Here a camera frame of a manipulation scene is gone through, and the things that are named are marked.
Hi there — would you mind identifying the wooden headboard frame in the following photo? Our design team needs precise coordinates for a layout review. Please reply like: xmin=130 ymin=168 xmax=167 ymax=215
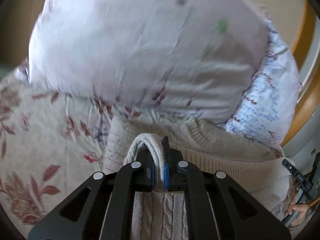
xmin=281 ymin=0 xmax=319 ymax=146

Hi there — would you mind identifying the floral bed quilt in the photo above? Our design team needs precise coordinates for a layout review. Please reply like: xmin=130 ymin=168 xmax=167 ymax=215
xmin=1 ymin=73 xmax=137 ymax=237

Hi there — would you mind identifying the person right hand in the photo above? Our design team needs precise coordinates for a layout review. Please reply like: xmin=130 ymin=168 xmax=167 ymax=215
xmin=285 ymin=200 xmax=309 ymax=227

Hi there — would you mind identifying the beige cable knit sweater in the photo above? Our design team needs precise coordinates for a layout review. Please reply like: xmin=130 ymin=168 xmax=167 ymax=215
xmin=103 ymin=116 xmax=292 ymax=239

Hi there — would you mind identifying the blue pink floral pillow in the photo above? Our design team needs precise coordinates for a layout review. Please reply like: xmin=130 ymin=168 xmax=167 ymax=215
xmin=222 ymin=20 xmax=300 ymax=148

